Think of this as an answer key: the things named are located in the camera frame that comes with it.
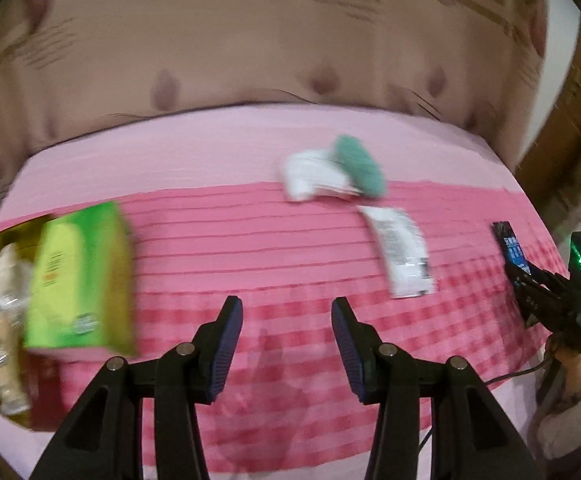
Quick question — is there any white sachet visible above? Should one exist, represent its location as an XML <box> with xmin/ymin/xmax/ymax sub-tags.
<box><xmin>357</xmin><ymin>205</ymin><xmax>436</xmax><ymax>300</ymax></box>

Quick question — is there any green tissue pack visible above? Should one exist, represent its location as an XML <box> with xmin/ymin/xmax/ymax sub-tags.
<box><xmin>23</xmin><ymin>201</ymin><xmax>138</xmax><ymax>358</ymax></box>

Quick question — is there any green knitted cloth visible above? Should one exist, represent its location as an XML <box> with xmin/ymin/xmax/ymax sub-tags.
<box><xmin>333</xmin><ymin>135</ymin><xmax>388</xmax><ymax>198</ymax></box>

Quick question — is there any person's right hand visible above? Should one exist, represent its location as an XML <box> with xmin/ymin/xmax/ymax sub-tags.
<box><xmin>555</xmin><ymin>347</ymin><xmax>581</xmax><ymax>386</ymax></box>

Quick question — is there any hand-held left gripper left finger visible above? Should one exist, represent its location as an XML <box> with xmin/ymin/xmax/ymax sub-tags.
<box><xmin>29</xmin><ymin>296</ymin><xmax>245</xmax><ymax>480</ymax></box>

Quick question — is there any white sock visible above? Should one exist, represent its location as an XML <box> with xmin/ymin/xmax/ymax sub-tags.
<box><xmin>283</xmin><ymin>149</ymin><xmax>363</xmax><ymax>203</ymax></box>

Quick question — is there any person's right forearm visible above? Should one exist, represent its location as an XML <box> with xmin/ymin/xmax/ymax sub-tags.
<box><xmin>527</xmin><ymin>365</ymin><xmax>581</xmax><ymax>461</ymax></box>

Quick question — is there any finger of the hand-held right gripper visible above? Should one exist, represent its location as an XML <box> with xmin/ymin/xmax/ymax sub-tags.
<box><xmin>507</xmin><ymin>269</ymin><xmax>578</xmax><ymax>330</ymax></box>
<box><xmin>525</xmin><ymin>261</ymin><xmax>572</xmax><ymax>294</ymax></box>

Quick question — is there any wooden door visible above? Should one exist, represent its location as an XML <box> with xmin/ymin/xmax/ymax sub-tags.
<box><xmin>515</xmin><ymin>10</ymin><xmax>581</xmax><ymax>221</ymax></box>

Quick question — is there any beige leaf print curtain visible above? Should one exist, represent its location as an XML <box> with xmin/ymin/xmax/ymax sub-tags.
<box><xmin>0</xmin><ymin>0</ymin><xmax>556</xmax><ymax>196</ymax></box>

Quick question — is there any black and blue packet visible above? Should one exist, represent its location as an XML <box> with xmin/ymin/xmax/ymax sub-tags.
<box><xmin>491</xmin><ymin>221</ymin><xmax>533</xmax><ymax>281</ymax></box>

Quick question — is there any pink checked bed sheet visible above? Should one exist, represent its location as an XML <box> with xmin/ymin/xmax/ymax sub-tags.
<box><xmin>0</xmin><ymin>104</ymin><xmax>561</xmax><ymax>480</ymax></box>

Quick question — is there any black cable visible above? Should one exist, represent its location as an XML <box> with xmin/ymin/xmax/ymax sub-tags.
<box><xmin>417</xmin><ymin>357</ymin><xmax>556</xmax><ymax>453</ymax></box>

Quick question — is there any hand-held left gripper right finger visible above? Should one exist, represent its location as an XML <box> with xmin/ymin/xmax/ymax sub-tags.
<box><xmin>330</xmin><ymin>296</ymin><xmax>546</xmax><ymax>480</ymax></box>

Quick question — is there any gold metal tin tray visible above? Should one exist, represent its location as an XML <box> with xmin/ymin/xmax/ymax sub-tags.
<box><xmin>0</xmin><ymin>214</ymin><xmax>61</xmax><ymax>431</ymax></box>

